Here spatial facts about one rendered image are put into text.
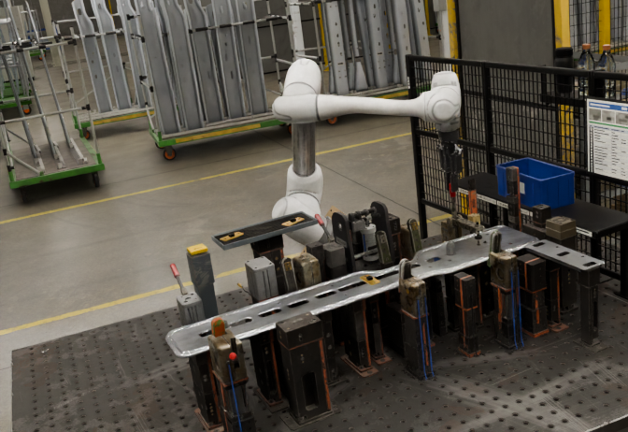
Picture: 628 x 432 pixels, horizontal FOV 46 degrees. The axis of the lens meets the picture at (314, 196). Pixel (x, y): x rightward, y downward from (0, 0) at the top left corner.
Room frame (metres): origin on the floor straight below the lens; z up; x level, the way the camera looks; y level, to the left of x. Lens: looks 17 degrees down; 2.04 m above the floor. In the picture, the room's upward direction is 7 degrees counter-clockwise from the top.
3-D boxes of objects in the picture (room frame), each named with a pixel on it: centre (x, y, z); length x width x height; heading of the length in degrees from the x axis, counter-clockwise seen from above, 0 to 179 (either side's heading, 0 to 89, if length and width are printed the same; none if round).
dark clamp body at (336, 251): (2.51, -0.04, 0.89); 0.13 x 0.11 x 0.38; 24
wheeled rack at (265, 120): (9.55, 1.01, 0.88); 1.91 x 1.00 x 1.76; 107
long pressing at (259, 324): (2.33, -0.14, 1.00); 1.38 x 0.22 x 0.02; 114
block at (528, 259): (2.40, -0.72, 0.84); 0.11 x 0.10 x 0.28; 24
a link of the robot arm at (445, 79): (2.65, -0.52, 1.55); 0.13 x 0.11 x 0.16; 166
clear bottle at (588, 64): (2.89, -1.13, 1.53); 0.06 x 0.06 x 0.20
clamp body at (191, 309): (2.26, 0.45, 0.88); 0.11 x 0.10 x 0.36; 24
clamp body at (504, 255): (2.33, -0.61, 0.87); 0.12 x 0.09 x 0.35; 24
